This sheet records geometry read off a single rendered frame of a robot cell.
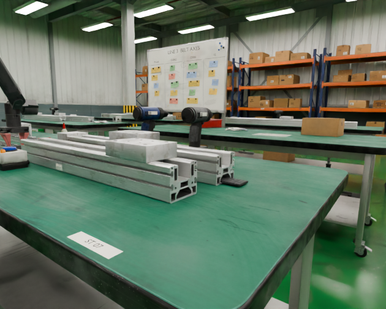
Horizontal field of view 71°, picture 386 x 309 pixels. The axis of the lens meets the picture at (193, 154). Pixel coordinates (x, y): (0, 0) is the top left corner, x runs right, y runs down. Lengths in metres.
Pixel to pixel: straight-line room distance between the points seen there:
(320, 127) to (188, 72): 2.29
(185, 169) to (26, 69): 12.79
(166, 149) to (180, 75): 3.66
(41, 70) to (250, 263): 13.34
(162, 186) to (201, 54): 3.58
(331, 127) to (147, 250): 2.28
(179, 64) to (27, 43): 9.88
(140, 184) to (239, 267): 0.36
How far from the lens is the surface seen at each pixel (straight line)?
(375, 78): 10.11
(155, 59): 4.70
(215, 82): 3.94
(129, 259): 0.42
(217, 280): 0.37
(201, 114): 1.02
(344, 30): 11.48
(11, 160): 1.11
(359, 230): 2.17
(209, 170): 0.77
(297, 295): 1.11
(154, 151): 0.66
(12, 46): 13.28
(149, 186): 0.66
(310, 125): 2.63
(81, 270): 0.46
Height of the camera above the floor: 0.99
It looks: 9 degrees down
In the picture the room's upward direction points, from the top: 1 degrees clockwise
